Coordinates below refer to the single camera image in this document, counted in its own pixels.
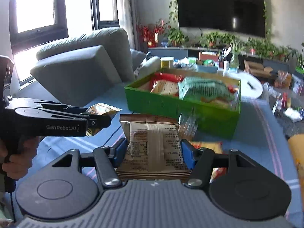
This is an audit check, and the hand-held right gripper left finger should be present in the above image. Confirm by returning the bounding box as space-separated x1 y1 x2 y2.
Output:
51 137 128 188

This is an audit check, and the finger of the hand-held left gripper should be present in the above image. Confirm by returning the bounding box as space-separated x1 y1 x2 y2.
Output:
59 112 112 131
39 102 91 119

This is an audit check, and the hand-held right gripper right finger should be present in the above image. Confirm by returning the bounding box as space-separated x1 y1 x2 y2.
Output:
180 138 249 188

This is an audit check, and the golden brown snack packet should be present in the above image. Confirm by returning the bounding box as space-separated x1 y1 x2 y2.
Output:
84 103 123 137

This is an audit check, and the beige snack packet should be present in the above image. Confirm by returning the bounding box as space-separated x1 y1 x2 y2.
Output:
117 113 192 181

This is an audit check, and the green cardboard box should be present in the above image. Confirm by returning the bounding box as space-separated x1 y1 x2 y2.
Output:
124 67 242 139

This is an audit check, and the green snack packet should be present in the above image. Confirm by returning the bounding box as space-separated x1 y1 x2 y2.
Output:
178 76 236 103

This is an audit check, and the person's left hand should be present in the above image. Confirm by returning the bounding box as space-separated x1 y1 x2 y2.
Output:
0 136 40 174

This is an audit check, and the clear sesame snack packet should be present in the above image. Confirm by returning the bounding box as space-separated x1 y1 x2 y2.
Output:
178 109 199 141

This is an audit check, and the grey sofa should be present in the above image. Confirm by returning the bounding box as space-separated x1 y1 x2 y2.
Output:
29 27 148 108

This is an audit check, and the bread packet in box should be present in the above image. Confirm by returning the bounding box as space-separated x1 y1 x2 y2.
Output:
150 79 180 97

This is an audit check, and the white round table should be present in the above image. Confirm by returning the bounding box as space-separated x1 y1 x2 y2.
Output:
223 70 263 99

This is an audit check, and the red flower decoration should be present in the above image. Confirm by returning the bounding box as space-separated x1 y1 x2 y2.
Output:
137 19 167 48

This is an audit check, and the grey television cabinet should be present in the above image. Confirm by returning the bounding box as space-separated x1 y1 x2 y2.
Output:
147 46 304 77

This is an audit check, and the dark framed window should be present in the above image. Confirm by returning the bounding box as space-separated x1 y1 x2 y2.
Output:
9 0 70 46

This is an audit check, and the glass vase with plant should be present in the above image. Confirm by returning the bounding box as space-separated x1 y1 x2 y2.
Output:
228 40 241 69

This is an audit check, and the orange yellow packet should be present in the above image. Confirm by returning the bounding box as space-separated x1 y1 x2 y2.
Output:
287 134 304 184

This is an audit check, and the brown cardboard box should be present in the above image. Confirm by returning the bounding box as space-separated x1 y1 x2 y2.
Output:
244 59 274 77

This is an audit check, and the white crumpled tissue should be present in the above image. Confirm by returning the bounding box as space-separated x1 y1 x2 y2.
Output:
283 107 303 122

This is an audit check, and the green potted plant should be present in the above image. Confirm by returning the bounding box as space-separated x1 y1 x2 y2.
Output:
167 27 188 47

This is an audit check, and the hanging vine plant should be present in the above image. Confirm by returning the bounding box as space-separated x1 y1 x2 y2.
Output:
168 0 184 27

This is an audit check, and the black television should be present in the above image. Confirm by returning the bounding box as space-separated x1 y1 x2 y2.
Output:
177 0 266 38

